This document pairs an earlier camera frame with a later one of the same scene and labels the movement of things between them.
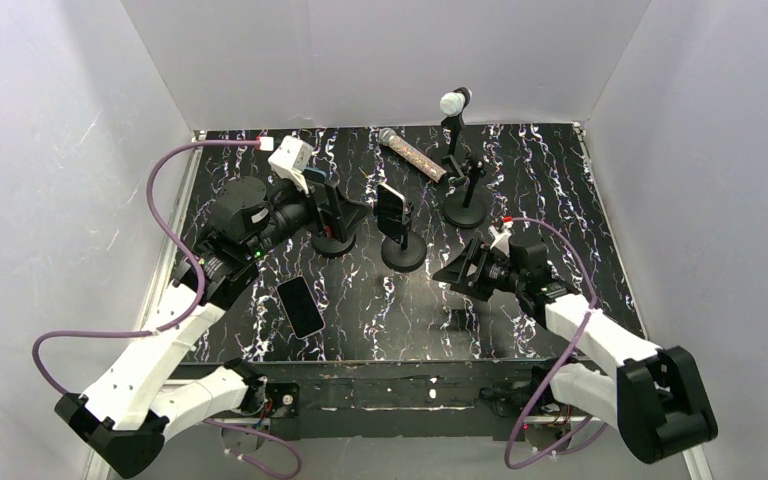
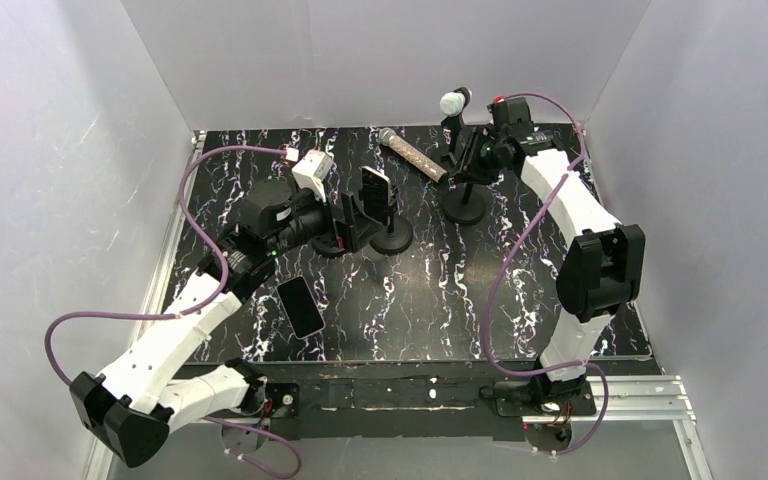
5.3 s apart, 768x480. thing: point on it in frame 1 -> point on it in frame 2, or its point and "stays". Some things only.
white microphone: (451, 103) stays
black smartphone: (301, 307) stays
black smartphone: (391, 212) -> (376, 190)
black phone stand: (407, 255) -> (394, 237)
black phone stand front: (331, 247) stays
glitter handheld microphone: (412, 154) stays
